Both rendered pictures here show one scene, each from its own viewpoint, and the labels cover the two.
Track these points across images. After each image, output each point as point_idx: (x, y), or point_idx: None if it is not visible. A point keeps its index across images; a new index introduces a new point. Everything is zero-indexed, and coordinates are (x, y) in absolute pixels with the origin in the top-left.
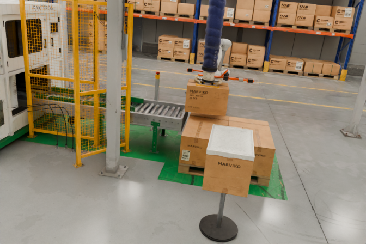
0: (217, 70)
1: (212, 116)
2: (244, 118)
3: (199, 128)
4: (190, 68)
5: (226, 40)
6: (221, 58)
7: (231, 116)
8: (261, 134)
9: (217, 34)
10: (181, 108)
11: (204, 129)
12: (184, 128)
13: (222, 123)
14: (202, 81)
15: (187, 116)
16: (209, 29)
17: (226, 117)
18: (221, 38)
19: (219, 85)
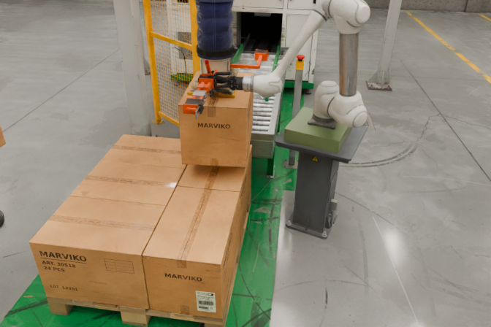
0: (272, 73)
1: (229, 168)
2: (231, 217)
3: (156, 149)
4: (256, 51)
5: (342, 0)
6: (296, 45)
7: (236, 195)
8: (117, 231)
9: None
10: None
11: (151, 155)
12: (153, 136)
13: (187, 178)
14: None
15: (254, 152)
16: None
17: (229, 187)
18: None
19: (215, 96)
